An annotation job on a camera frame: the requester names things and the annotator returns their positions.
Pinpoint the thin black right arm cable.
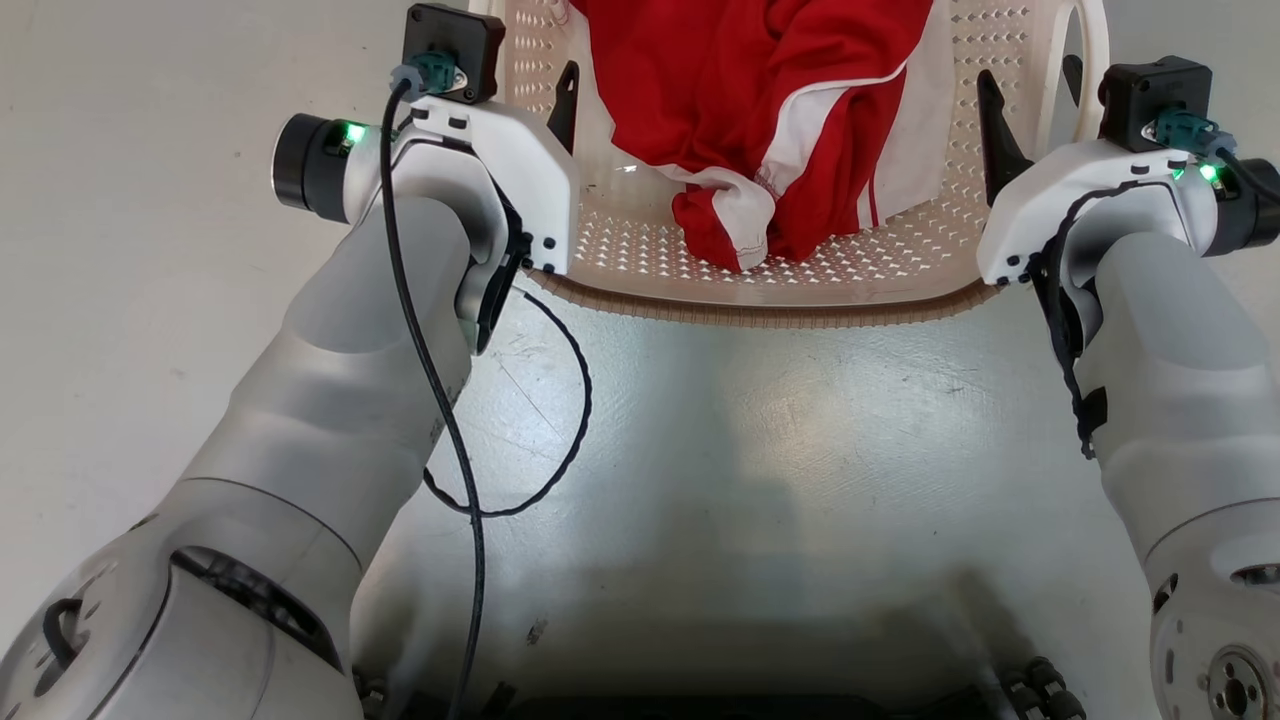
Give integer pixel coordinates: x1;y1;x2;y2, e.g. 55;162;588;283
1028;180;1171;462

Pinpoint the beige perforated plastic laundry basket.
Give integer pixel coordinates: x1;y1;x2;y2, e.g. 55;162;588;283
468;0;1111;330

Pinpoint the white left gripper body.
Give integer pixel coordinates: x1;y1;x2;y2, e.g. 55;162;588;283
382;95;582;277

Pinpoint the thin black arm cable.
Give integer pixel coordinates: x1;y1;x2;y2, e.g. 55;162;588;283
1028;180;1171;462
422;284;594;519

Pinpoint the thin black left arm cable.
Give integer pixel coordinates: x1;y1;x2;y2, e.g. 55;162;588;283
422;284;594;519

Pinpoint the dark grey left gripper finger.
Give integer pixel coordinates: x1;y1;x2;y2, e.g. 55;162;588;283
546;60;581;157

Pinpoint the thin black left camera cable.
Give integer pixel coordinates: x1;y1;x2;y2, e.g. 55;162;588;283
378;62;489;720

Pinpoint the red and white garment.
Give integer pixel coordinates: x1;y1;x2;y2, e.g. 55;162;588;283
567;0;956;274

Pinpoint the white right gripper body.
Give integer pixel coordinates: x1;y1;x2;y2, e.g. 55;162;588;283
976;138;1219;288

